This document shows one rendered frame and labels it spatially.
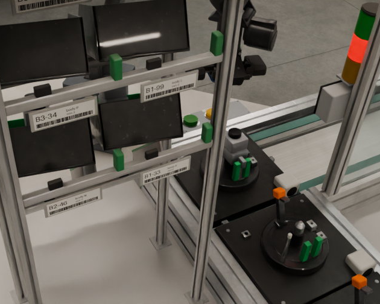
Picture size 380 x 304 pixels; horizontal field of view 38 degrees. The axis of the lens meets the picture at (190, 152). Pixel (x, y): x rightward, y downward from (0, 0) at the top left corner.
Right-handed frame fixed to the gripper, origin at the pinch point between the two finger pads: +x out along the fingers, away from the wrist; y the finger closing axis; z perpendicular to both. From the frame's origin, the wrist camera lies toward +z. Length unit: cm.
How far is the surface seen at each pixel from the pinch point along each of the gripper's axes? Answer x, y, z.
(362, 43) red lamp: -22.2, 18.9, 22.2
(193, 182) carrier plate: 16.1, -9.7, 14.8
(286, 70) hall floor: 106, 102, -169
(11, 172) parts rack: -22, -45, 49
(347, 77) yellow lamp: -14.0, 18.5, 21.3
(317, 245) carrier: 11.3, 8.4, 42.0
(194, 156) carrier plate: 15.8, -7.3, 6.1
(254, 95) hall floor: 107, 74, -147
